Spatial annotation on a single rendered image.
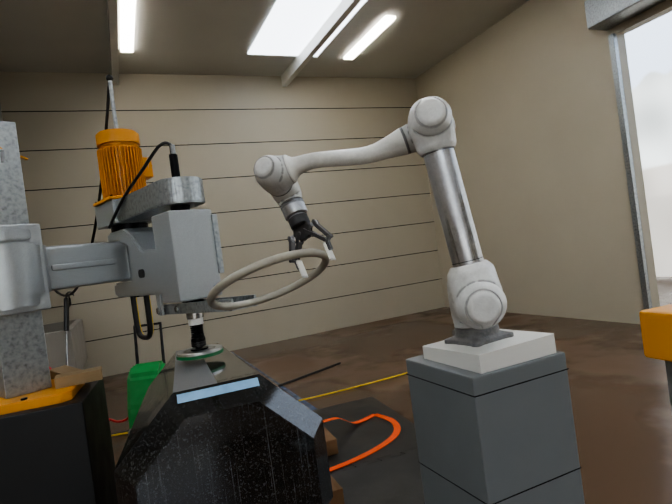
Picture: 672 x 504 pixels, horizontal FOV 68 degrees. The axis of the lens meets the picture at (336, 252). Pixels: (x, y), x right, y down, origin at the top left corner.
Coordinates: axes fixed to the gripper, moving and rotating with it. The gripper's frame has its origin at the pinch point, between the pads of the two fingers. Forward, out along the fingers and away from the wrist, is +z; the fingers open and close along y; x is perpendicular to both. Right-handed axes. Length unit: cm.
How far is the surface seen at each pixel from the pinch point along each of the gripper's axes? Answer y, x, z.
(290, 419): 43, -7, 44
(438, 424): -7, -22, 66
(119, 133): 98, -17, -133
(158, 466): 72, 32, 41
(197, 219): 60, -13, -56
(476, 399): -29, -9, 61
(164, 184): 59, 0, -72
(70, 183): 429, -197, -341
